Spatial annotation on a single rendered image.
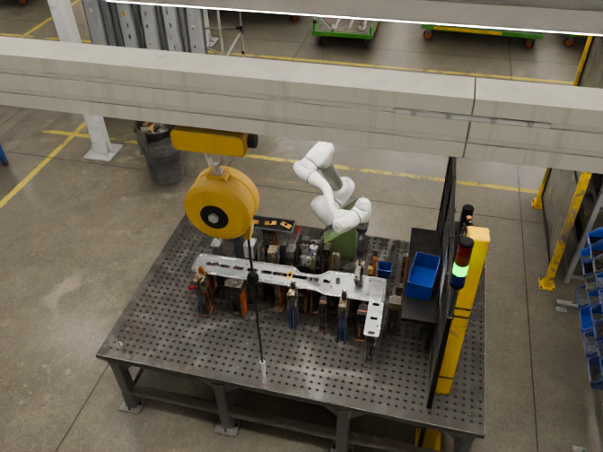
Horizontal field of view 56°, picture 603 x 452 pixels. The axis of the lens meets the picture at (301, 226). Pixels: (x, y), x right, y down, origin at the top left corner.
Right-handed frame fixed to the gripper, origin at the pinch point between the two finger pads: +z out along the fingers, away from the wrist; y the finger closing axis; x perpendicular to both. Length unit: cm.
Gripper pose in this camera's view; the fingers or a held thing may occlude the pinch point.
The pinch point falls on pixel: (360, 247)
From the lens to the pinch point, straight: 381.9
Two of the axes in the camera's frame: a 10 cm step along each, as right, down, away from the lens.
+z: 0.2, 7.6, 6.5
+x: 9.8, 1.3, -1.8
